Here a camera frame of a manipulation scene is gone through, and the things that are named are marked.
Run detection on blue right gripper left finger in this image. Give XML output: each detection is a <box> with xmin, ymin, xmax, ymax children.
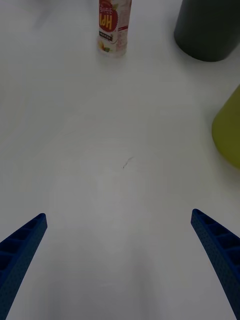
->
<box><xmin>0</xmin><ymin>212</ymin><xmax>48</xmax><ymax>320</ymax></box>

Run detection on yellow-green plastic waste bin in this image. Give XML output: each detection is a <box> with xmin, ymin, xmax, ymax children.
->
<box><xmin>211</xmin><ymin>84</ymin><xmax>240</xmax><ymax>170</ymax></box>

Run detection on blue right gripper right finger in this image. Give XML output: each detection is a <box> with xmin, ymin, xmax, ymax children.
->
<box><xmin>190</xmin><ymin>208</ymin><xmax>240</xmax><ymax>320</ymax></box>

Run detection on grey plastic waste bin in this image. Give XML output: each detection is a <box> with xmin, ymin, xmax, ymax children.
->
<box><xmin>173</xmin><ymin>0</ymin><xmax>240</xmax><ymax>63</ymax></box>

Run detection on small white bottle red label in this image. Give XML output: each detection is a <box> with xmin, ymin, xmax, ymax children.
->
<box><xmin>96</xmin><ymin>0</ymin><xmax>133</xmax><ymax>59</ymax></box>

